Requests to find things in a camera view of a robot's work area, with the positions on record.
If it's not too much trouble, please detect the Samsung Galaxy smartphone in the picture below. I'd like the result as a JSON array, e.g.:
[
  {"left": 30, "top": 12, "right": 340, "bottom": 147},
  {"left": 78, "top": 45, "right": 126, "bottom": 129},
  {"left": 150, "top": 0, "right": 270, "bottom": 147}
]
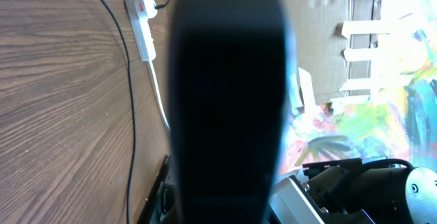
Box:
[{"left": 168, "top": 0, "right": 287, "bottom": 223}]

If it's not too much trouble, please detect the black charger cable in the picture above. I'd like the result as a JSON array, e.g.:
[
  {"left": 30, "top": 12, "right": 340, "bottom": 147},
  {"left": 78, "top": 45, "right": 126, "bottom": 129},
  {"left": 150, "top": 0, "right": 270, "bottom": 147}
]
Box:
[{"left": 83, "top": 0, "right": 177, "bottom": 224}]

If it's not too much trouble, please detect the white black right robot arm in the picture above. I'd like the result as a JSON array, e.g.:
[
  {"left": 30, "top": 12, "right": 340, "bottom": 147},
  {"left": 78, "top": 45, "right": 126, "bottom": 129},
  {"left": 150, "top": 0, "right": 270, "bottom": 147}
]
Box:
[{"left": 302, "top": 158, "right": 436, "bottom": 224}]

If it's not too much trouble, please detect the white charger plug adapter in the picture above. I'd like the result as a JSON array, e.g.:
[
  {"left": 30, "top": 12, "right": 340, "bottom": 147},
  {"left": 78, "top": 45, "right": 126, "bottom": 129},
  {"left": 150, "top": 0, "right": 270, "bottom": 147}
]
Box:
[{"left": 134, "top": 0, "right": 158, "bottom": 19}]

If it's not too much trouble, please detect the white power strip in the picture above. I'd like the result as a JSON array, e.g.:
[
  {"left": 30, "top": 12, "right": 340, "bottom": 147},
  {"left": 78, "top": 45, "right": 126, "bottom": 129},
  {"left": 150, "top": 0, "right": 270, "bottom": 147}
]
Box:
[{"left": 124, "top": 0, "right": 156, "bottom": 61}]

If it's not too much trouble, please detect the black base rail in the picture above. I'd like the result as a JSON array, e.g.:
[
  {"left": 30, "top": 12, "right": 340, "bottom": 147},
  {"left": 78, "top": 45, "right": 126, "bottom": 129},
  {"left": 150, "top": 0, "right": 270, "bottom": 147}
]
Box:
[{"left": 137, "top": 155, "right": 176, "bottom": 224}]

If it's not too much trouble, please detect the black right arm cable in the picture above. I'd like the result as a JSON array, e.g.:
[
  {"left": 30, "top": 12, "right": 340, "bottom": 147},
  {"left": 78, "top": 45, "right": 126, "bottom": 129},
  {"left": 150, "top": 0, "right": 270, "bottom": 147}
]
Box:
[{"left": 354, "top": 158, "right": 414, "bottom": 177}]

